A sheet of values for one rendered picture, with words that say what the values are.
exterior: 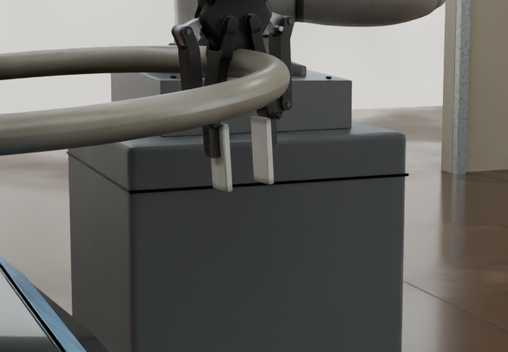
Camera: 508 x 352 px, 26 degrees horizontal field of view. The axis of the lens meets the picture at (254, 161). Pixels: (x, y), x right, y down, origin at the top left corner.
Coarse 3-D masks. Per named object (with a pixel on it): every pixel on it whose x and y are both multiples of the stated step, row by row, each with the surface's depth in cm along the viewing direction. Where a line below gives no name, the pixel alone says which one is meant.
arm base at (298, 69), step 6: (204, 36) 155; (264, 36) 157; (174, 42) 161; (198, 42) 156; (204, 42) 156; (264, 42) 157; (294, 66) 159; (300, 66) 159; (294, 72) 159; (300, 72) 159
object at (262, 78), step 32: (0, 64) 121; (32, 64) 122; (64, 64) 122; (96, 64) 122; (128, 64) 121; (160, 64) 119; (256, 64) 104; (160, 96) 82; (192, 96) 84; (224, 96) 86; (256, 96) 89; (0, 128) 77; (32, 128) 77; (64, 128) 78; (96, 128) 79; (128, 128) 80; (160, 128) 82
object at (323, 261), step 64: (384, 128) 157; (128, 192) 140; (192, 192) 143; (256, 192) 146; (320, 192) 149; (384, 192) 153; (128, 256) 142; (192, 256) 144; (256, 256) 147; (320, 256) 151; (384, 256) 154; (128, 320) 144; (192, 320) 145; (256, 320) 149; (320, 320) 152; (384, 320) 156
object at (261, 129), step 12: (252, 120) 116; (264, 120) 114; (252, 132) 116; (264, 132) 114; (252, 144) 117; (264, 144) 115; (252, 156) 117; (264, 156) 115; (264, 168) 115; (264, 180) 116
